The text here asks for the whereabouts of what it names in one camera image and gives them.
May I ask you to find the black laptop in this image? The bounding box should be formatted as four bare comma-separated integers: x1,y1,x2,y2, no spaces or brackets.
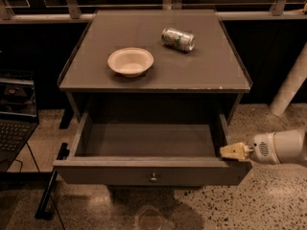
0,70,39,172

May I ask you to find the silver green soda can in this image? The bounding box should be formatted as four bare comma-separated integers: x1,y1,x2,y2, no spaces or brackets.
161,28,196,53

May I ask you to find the white paper bowl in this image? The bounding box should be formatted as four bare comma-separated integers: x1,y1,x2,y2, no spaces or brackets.
107,47,154,78

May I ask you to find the metal railing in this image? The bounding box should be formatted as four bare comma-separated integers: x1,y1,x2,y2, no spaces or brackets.
0,0,307,23

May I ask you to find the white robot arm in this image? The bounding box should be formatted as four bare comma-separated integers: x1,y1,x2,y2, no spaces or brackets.
220,43,307,167

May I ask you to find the grey top drawer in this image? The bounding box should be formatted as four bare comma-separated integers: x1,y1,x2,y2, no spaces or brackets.
54,113,251,187

